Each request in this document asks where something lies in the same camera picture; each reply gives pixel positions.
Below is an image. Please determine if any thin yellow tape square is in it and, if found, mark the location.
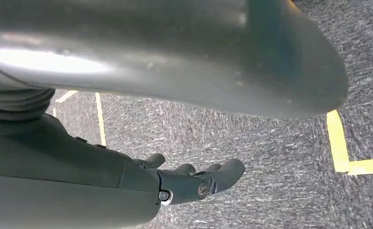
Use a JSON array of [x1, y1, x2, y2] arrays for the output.
[[326, 110, 373, 177], [52, 90, 107, 146]]

